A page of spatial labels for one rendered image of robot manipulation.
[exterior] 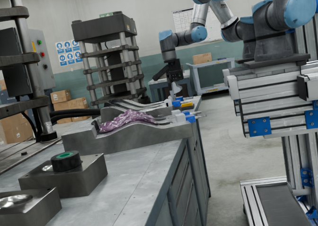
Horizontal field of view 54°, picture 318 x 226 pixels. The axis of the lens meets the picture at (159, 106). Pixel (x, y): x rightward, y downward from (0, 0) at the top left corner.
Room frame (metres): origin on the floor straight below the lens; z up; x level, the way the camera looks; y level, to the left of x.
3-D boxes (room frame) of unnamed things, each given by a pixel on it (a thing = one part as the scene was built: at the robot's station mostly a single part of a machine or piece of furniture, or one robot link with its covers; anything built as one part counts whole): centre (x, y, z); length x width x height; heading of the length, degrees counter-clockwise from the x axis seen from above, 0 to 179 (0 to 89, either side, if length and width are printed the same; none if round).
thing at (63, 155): (0.87, 0.29, 0.89); 0.08 x 0.08 x 0.04
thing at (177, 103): (1.56, -0.10, 0.89); 0.13 x 0.05 x 0.05; 77
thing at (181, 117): (1.28, -0.13, 0.86); 0.13 x 0.05 x 0.05; 94
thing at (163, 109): (1.68, 0.15, 0.87); 0.50 x 0.26 x 0.14; 77
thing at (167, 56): (1.67, -0.11, 1.13); 0.08 x 0.08 x 0.05
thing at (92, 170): (0.89, 0.31, 0.84); 0.20 x 0.15 x 0.07; 77
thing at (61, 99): (8.06, 2.25, 0.42); 0.86 x 0.33 x 0.83; 83
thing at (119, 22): (6.23, 0.68, 1.03); 1.54 x 0.94 x 2.06; 173
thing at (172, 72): (1.67, -0.11, 1.05); 0.09 x 0.08 x 0.12; 77
